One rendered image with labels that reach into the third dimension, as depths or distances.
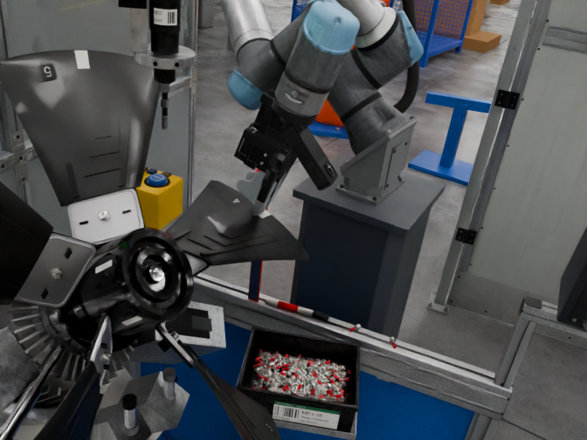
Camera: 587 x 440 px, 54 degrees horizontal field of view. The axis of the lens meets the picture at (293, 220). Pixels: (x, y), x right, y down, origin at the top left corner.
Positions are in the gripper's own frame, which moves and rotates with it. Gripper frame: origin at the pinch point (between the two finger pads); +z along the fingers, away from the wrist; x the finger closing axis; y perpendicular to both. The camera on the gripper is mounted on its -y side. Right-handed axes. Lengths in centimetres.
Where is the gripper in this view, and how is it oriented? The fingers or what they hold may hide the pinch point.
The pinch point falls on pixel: (261, 210)
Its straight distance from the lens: 99.8
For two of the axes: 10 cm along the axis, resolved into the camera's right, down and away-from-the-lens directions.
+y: -8.5, -5.2, 1.2
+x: -3.7, 4.2, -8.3
